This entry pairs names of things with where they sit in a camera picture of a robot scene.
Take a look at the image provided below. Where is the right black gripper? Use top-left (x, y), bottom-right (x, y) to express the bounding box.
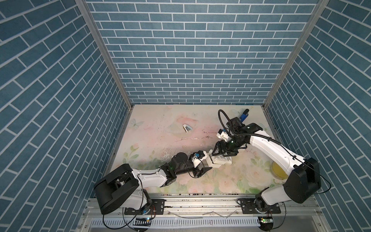
top-left (211, 135), bottom-right (244, 156)

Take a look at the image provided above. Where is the white bow gift box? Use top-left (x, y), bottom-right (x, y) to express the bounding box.
top-left (214, 156), bottom-right (232, 165)

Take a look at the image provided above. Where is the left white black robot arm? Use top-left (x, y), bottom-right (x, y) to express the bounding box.
top-left (94, 151), bottom-right (212, 215)

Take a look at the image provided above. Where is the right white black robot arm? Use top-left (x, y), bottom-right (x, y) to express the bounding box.
top-left (212, 123), bottom-right (321, 209)

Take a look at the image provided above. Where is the blue black stapler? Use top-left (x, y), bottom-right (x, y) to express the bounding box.
top-left (239, 109), bottom-right (249, 122)

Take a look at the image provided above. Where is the yellow pen cup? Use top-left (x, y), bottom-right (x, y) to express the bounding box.
top-left (271, 162), bottom-right (288, 180)

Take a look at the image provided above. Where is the aluminium front rail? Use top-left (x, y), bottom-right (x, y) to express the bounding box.
top-left (78, 192), bottom-right (325, 224)

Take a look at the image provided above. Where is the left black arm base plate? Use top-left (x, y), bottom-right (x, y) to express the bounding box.
top-left (124, 199), bottom-right (166, 216)

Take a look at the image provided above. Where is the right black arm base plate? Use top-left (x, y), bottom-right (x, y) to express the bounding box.
top-left (236, 198), bottom-right (281, 214)

